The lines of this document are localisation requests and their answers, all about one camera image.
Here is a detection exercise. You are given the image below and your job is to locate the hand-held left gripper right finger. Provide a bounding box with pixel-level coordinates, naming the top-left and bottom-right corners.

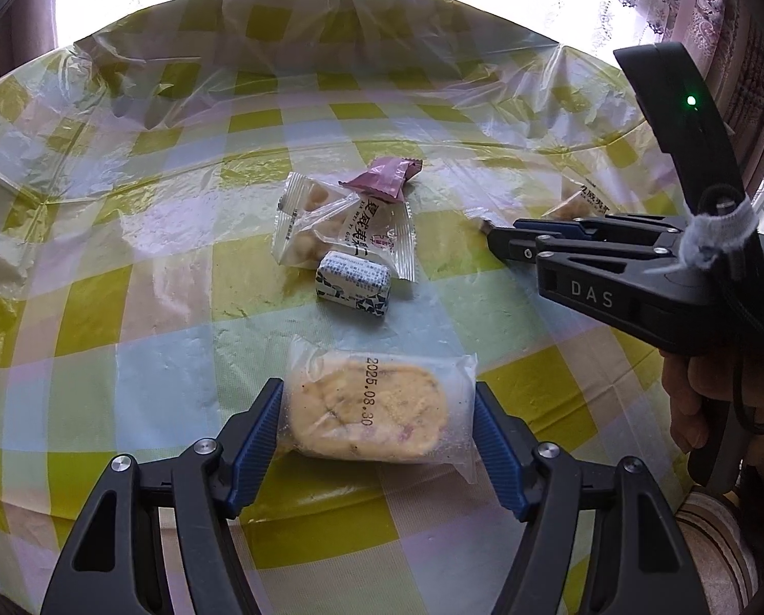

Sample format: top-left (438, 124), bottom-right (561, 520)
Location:
top-left (474, 381), bottom-right (703, 615)

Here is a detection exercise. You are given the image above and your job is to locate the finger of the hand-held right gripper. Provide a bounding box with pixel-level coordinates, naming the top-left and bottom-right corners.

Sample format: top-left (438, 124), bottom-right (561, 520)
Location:
top-left (483, 224), bottom-right (685, 335)
top-left (513, 213), bottom-right (688, 240)

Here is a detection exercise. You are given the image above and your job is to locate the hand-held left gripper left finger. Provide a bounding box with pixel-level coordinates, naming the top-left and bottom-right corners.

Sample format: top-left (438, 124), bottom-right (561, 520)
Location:
top-left (39, 377), bottom-right (286, 615)

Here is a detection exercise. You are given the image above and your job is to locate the clear nut packet white label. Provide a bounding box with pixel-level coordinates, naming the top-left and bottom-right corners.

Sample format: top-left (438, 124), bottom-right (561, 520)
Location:
top-left (542, 179), bottom-right (616, 222)
top-left (273, 173), bottom-right (357, 270)
top-left (298, 195), bottom-right (418, 284)

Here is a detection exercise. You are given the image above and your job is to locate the speckled yellow cake clear packet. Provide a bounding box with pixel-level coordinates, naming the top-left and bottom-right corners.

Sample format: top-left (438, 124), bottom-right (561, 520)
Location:
top-left (278, 336), bottom-right (479, 484)

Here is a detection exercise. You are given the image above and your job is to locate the person's right hand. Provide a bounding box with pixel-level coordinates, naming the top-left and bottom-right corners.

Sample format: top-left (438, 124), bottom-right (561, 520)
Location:
top-left (660, 355), bottom-right (741, 453)

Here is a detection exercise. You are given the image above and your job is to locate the patterned lace curtain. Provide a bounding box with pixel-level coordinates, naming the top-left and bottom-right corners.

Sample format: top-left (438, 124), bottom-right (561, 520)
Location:
top-left (567, 0), bottom-right (764, 251)

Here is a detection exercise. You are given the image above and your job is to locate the yellow checked plastic tablecloth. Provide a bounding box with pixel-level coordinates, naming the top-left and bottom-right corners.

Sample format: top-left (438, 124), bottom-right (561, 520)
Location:
top-left (0, 0), bottom-right (741, 615)

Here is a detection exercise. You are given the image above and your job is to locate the blue and white small candy packet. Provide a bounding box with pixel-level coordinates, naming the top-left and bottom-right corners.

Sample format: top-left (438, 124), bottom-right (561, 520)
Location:
top-left (316, 251), bottom-right (394, 316)

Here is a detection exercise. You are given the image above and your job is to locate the pink snack packet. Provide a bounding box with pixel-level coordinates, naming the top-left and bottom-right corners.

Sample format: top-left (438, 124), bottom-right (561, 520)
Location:
top-left (338, 157), bottom-right (424, 202)

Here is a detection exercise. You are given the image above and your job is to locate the striped seat cushion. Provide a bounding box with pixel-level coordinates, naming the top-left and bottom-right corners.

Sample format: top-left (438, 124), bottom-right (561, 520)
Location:
top-left (673, 487), bottom-right (762, 615)

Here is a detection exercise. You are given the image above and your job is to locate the black cable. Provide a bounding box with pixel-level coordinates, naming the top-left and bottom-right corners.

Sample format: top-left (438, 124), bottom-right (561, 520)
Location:
top-left (715, 256), bottom-right (764, 438)

